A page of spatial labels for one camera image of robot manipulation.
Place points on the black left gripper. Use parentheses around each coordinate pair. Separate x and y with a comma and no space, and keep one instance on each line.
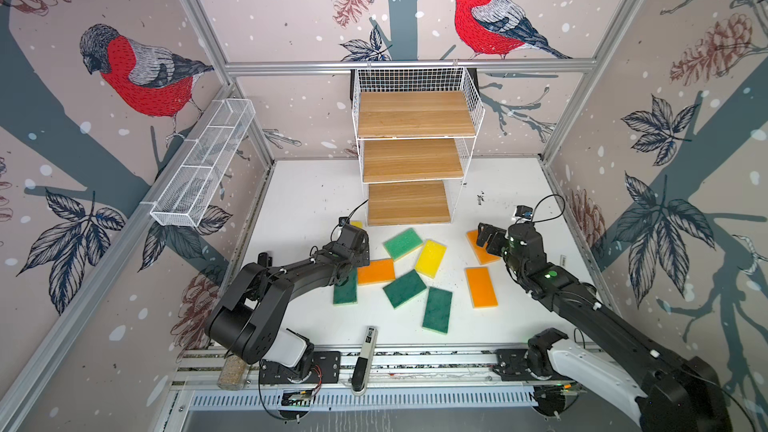
(363,256)

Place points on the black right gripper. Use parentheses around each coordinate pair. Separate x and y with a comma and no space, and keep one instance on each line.
(495,238)

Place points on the orange sponge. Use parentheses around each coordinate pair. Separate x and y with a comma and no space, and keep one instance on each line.
(378,271)
(482,256)
(481,288)

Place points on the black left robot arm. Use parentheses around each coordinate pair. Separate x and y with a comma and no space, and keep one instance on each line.
(247,320)

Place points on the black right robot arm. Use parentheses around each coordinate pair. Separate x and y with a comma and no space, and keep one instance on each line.
(655,387)

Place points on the dark green sponge left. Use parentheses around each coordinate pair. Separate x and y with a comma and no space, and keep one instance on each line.
(345,293)

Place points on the dark green sponge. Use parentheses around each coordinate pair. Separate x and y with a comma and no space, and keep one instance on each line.
(345,293)
(404,288)
(437,310)

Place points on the light green sponge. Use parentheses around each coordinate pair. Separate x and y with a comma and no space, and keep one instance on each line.
(403,244)

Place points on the dark green sponge centre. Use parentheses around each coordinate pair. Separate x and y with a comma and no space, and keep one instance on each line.
(404,288)

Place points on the dark green sponge near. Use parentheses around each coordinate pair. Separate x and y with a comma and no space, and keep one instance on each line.
(437,310)

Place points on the black white handheld scraper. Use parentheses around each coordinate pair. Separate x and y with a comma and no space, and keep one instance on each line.
(361,372)

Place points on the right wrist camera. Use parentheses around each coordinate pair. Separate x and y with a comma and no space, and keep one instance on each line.
(523,213)

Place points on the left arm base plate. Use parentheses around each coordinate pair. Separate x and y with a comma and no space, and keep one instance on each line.
(323,367)

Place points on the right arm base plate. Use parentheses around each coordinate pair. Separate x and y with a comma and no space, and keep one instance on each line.
(512,365)

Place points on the white wire wooden shelf unit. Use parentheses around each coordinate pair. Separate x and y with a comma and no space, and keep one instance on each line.
(415,131)

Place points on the white wire wall basket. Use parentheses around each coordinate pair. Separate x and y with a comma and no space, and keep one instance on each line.
(193,185)

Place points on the aluminium frame crossbar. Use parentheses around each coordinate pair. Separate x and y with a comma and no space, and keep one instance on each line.
(248,69)

